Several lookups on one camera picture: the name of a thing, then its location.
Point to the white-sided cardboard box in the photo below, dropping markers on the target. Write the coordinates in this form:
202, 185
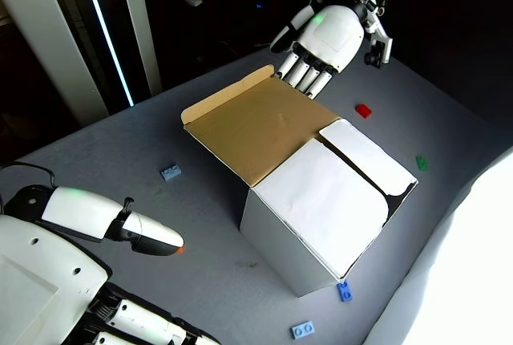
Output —
320, 200

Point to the red toy brick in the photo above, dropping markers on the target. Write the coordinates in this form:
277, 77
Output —
363, 111

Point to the green toy brick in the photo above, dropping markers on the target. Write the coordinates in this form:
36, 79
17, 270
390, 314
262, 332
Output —
421, 163

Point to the grey table cloth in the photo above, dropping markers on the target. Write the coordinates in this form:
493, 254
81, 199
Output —
180, 120

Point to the narrow white pillar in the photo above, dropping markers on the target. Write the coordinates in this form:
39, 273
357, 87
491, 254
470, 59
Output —
138, 20

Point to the light blue toy brick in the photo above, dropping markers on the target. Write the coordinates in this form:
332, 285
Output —
171, 173
303, 329

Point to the white LED light strip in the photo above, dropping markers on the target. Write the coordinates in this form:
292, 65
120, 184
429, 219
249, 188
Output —
105, 32

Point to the orange two-stud toy brick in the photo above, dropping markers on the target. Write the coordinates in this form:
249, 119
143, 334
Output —
181, 249

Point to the white backdrop sheet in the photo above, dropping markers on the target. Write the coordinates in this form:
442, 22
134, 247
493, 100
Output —
473, 260

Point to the wide white pillar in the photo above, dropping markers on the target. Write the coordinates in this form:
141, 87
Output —
40, 40

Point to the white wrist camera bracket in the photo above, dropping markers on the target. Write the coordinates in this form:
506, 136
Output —
384, 46

